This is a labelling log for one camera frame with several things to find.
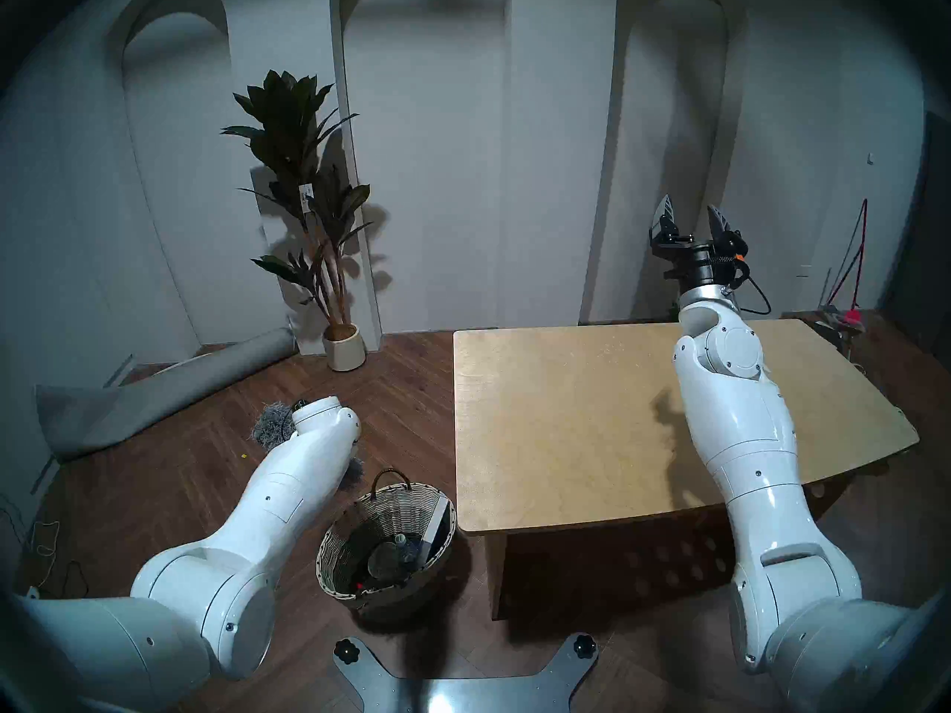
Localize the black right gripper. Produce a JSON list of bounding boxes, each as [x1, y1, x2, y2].
[[650, 194, 747, 300]]

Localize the grey box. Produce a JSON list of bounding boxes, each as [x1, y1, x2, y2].
[[420, 495, 455, 567]]

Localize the clear green-label water bottle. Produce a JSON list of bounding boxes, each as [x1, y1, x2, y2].
[[368, 533, 424, 582]]

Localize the grey fluffy duster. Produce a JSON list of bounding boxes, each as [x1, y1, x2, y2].
[[251, 400, 366, 491]]

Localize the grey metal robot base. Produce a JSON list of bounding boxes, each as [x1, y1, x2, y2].
[[333, 634, 599, 713]]

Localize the woven wicker basket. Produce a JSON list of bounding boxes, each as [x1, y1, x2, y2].
[[316, 468, 457, 619]]

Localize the red pole broom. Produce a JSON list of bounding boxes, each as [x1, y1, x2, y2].
[[826, 198, 869, 331]]

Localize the light wooden table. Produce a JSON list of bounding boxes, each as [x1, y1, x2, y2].
[[453, 319, 920, 619]]

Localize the tall potted plant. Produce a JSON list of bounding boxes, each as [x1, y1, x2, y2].
[[221, 70, 372, 372]]

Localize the rolled grey carpet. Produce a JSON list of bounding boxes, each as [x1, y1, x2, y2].
[[36, 327, 296, 463]]

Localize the black floor cable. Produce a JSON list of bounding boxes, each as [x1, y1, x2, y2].
[[33, 559, 90, 602]]

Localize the white floor cable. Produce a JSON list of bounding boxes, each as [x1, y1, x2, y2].
[[22, 518, 60, 560]]

